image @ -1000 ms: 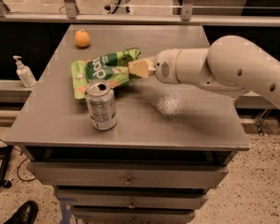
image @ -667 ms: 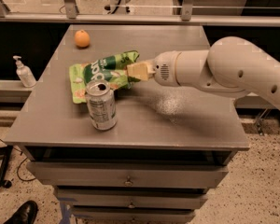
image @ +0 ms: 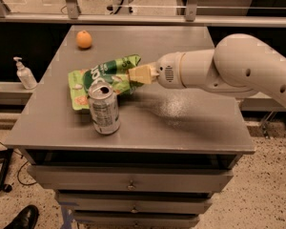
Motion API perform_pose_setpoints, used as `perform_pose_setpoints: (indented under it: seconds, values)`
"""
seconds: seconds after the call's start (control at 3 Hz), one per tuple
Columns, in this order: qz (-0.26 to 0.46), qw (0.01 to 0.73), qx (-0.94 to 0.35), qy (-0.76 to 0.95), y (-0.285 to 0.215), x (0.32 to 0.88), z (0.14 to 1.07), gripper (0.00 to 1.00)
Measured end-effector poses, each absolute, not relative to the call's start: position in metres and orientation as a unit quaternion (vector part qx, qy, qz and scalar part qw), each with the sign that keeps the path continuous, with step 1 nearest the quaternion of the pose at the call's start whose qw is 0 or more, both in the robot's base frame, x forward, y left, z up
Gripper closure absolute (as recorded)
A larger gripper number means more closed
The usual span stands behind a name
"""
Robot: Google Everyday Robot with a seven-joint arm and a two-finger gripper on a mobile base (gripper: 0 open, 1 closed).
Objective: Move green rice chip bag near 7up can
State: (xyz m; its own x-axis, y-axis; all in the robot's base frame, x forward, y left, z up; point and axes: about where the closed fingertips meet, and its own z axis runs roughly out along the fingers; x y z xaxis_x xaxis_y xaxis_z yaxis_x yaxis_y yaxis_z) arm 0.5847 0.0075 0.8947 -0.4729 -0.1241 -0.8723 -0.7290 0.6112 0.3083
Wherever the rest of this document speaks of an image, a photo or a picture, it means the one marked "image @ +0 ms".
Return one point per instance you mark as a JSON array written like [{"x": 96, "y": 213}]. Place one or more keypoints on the metal window railing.
[{"x": 208, "y": 13}]

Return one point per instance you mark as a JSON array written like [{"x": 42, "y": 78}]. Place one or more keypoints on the middle grey drawer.
[{"x": 135, "y": 203}]

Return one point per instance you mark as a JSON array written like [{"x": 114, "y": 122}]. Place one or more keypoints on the bottom grey drawer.
[{"x": 136, "y": 220}]

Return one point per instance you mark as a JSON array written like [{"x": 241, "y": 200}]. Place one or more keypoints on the grey drawer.
[
  {"x": 130, "y": 179},
  {"x": 136, "y": 220},
  {"x": 135, "y": 203}
]

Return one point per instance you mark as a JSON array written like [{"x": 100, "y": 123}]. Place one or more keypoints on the black stand leg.
[{"x": 5, "y": 157}]

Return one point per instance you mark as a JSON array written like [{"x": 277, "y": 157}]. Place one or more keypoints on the grey drawer cabinet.
[{"x": 160, "y": 128}]

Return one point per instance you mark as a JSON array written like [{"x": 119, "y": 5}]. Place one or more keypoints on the white pump sanitizer bottle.
[{"x": 24, "y": 74}]

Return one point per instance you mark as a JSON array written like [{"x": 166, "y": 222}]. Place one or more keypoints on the silver 7up can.
[{"x": 104, "y": 108}]

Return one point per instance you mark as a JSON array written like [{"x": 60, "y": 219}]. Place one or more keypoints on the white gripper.
[{"x": 169, "y": 71}]

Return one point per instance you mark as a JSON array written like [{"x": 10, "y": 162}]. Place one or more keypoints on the top grey drawer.
[{"x": 130, "y": 179}]

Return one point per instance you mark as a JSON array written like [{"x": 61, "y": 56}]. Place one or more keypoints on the orange fruit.
[{"x": 83, "y": 39}]

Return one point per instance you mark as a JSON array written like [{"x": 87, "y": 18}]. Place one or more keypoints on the green rice chip bag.
[{"x": 114, "y": 72}]

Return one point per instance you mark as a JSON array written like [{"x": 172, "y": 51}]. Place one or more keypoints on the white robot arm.
[{"x": 240, "y": 65}]

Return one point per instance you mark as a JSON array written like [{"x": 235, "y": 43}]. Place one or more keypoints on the black leather shoe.
[{"x": 26, "y": 219}]

